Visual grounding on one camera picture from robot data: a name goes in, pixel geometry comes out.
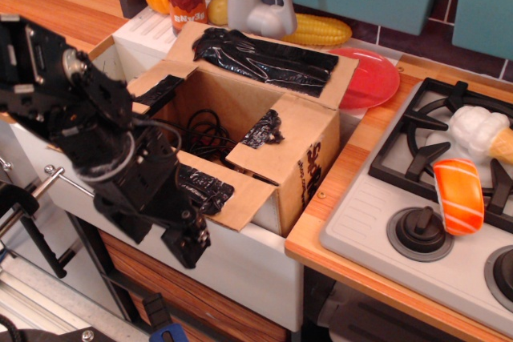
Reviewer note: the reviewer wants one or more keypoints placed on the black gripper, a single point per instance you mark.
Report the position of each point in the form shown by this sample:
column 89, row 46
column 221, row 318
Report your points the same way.
column 147, row 192

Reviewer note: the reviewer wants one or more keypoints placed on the cardboard box with black tape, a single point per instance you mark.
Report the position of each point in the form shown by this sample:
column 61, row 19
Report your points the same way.
column 285, row 141

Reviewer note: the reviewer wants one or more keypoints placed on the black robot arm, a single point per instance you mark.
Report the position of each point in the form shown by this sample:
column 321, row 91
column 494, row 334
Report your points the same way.
column 56, row 92

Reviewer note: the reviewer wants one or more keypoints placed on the white toy sink basin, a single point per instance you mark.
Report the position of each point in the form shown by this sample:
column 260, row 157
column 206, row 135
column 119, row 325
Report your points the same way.
column 249, row 266

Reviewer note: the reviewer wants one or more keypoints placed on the black table clamp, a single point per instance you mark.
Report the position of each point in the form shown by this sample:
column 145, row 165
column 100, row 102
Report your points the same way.
column 24, row 204

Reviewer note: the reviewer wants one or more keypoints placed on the yellow toy potato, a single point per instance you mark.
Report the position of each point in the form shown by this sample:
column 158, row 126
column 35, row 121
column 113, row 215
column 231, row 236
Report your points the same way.
column 217, row 11

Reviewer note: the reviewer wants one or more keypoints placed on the grey toy faucet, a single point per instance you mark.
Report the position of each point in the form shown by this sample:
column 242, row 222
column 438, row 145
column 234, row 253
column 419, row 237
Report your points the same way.
column 256, row 17

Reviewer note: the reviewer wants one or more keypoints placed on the yellow toy corn cob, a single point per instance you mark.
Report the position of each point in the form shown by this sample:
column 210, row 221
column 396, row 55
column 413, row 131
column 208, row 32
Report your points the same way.
column 313, row 30

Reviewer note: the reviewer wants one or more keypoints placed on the black stove knob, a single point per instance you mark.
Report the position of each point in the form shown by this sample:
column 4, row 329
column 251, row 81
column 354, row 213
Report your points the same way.
column 498, row 276
column 418, row 234

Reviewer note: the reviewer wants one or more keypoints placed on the red plastic plate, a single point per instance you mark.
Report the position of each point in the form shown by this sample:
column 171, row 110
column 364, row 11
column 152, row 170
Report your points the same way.
column 375, row 81

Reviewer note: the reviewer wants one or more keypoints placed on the black stove burner grate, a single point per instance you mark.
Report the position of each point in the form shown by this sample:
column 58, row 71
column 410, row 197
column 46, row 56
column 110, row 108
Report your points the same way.
column 421, row 137

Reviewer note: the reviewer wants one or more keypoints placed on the grey toy stove top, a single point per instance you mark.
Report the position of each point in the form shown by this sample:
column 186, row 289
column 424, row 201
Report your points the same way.
column 356, row 230

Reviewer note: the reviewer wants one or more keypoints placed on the toy salmon sushi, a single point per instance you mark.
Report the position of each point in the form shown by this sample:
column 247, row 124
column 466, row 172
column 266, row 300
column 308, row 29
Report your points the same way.
column 460, row 196

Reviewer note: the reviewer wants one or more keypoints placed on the toy ice cream cone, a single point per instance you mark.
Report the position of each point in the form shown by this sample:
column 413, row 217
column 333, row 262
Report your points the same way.
column 482, row 134

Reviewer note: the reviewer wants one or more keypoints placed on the teal cabinet at right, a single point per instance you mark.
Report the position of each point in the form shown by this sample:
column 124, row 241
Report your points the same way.
column 484, row 26

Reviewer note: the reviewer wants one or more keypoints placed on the blue black clamp handle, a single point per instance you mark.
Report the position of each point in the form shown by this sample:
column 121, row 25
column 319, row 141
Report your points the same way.
column 163, row 328

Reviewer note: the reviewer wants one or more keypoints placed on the metal towel bar handle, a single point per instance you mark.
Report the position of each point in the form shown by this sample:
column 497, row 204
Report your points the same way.
column 63, row 189

